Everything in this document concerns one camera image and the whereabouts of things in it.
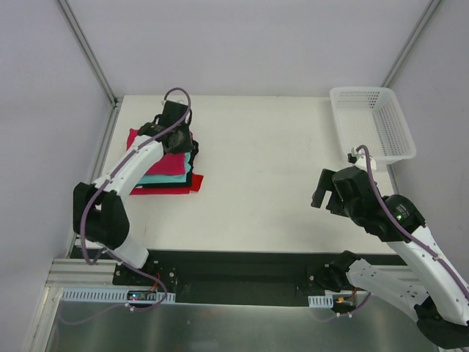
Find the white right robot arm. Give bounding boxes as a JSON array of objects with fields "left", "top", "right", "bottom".
[{"left": 311, "top": 166, "right": 468, "bottom": 351}]

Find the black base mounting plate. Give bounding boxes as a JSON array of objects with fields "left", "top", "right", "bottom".
[{"left": 111, "top": 249, "right": 380, "bottom": 305}]

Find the teal t shirt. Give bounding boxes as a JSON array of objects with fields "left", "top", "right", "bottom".
[{"left": 138, "top": 153, "right": 193, "bottom": 186}]

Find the red t shirt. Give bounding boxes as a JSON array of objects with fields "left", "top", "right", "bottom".
[{"left": 130, "top": 174, "right": 204, "bottom": 195}]

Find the white cable duct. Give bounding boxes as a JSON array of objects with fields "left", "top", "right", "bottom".
[
  {"left": 62, "top": 288, "right": 176, "bottom": 305},
  {"left": 308, "top": 294, "right": 334, "bottom": 309}
]

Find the right white cable duct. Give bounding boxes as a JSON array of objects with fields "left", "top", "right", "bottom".
[{"left": 308, "top": 294, "right": 334, "bottom": 309}]

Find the right aluminium corner post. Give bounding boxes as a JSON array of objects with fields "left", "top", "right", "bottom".
[{"left": 381, "top": 0, "right": 446, "bottom": 88}]

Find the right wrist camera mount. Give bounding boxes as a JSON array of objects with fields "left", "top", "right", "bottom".
[{"left": 347, "top": 148, "right": 377, "bottom": 172}]

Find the left aluminium corner post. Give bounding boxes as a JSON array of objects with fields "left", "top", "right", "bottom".
[{"left": 56, "top": 0, "right": 118, "bottom": 108}]

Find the aluminium frame rail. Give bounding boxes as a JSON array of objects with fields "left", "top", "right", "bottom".
[{"left": 45, "top": 256, "right": 444, "bottom": 296}]

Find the white plastic laundry basket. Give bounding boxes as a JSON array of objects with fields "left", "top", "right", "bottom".
[{"left": 330, "top": 87, "right": 416, "bottom": 165}]

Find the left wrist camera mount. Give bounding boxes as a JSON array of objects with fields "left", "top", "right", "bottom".
[{"left": 159, "top": 100, "right": 188, "bottom": 126}]

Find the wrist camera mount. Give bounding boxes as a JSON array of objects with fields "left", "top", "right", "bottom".
[
  {"left": 159, "top": 100, "right": 188, "bottom": 126},
  {"left": 347, "top": 148, "right": 377, "bottom": 172}
]

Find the left white cable duct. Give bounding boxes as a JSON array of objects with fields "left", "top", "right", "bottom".
[{"left": 62, "top": 288, "right": 176, "bottom": 305}]

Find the pink t shirt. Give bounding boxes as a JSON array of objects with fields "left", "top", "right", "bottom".
[{"left": 126, "top": 128, "right": 188, "bottom": 177}]

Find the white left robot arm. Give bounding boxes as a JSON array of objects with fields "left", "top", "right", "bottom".
[{"left": 73, "top": 100, "right": 193, "bottom": 285}]

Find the aluminium corner post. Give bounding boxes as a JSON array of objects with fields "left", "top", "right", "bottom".
[
  {"left": 56, "top": 0, "right": 118, "bottom": 108},
  {"left": 381, "top": 0, "right": 446, "bottom": 88}
]

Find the black t shirt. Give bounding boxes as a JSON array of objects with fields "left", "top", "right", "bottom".
[{"left": 136, "top": 141, "right": 199, "bottom": 188}]

